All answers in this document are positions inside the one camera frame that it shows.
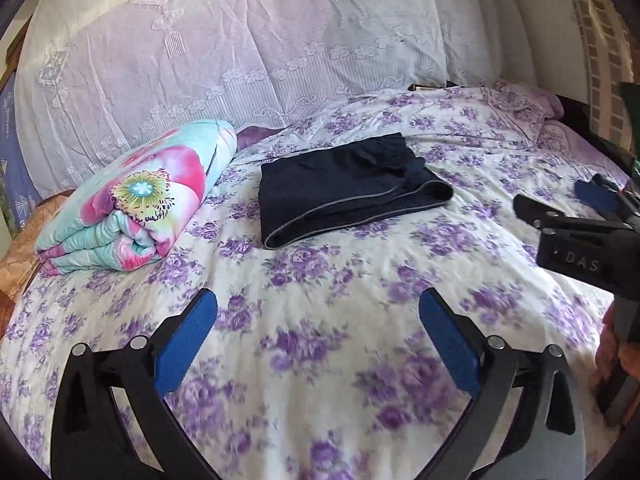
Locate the folded colourful floral quilt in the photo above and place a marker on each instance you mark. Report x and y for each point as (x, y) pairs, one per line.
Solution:
(131, 212)

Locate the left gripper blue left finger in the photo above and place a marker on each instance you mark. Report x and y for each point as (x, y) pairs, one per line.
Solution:
(179, 339)

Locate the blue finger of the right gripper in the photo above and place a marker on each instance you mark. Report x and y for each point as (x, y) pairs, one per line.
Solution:
(599, 193)

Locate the white lace covered bedding pile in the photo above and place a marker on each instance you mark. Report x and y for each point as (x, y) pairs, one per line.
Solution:
(97, 78)

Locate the purple floral bedspread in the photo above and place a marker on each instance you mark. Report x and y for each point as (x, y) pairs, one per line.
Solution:
(318, 366)

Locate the blue patterned fabric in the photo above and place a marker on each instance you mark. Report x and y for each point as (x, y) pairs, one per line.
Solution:
(19, 197)

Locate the checked beige curtain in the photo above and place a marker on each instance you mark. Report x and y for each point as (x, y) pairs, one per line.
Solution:
(608, 59)

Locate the purple floral pillow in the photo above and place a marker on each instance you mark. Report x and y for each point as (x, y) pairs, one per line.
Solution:
(545, 122)

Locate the person's right hand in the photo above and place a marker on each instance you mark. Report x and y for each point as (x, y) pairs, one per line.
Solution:
(612, 351)

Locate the orange brown blanket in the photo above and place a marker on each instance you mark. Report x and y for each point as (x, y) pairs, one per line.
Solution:
(20, 264)

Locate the navy blue pants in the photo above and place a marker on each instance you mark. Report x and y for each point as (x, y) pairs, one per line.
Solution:
(343, 187)

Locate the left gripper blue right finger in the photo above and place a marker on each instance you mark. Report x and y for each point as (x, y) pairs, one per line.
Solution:
(457, 340)

